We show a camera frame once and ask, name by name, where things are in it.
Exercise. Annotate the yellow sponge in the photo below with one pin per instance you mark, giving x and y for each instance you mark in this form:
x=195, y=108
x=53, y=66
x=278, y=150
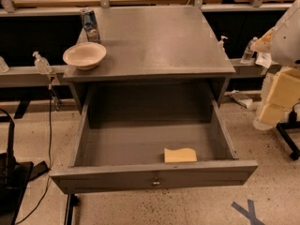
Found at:
x=179, y=155

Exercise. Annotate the grey cabinet with counter top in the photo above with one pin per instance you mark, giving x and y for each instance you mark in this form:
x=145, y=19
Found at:
x=154, y=43

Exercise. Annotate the blue and silver drink can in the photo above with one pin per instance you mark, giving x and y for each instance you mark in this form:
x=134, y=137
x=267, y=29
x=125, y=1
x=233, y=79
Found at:
x=90, y=25

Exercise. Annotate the white ceramic bowl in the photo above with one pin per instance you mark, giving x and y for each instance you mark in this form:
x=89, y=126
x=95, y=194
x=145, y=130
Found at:
x=85, y=55

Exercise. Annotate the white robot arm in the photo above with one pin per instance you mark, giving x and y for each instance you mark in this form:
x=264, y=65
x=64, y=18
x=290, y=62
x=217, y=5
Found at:
x=281, y=90

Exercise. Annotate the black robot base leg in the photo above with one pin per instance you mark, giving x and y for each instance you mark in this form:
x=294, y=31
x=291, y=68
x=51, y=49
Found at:
x=292, y=123

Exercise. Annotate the clear pump bottle left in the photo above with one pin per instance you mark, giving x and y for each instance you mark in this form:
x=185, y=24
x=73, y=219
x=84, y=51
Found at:
x=42, y=64

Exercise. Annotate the clear plastic water bottle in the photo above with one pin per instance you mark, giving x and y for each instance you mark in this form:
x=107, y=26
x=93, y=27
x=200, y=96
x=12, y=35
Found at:
x=248, y=52

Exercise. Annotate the small pump bottle right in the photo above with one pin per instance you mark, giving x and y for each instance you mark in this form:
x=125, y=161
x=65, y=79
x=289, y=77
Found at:
x=222, y=42

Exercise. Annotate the grey open top drawer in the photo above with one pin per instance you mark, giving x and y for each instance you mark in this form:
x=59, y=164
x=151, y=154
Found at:
x=124, y=131

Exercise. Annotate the black stand base left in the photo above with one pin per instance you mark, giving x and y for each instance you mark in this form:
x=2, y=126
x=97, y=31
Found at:
x=14, y=176

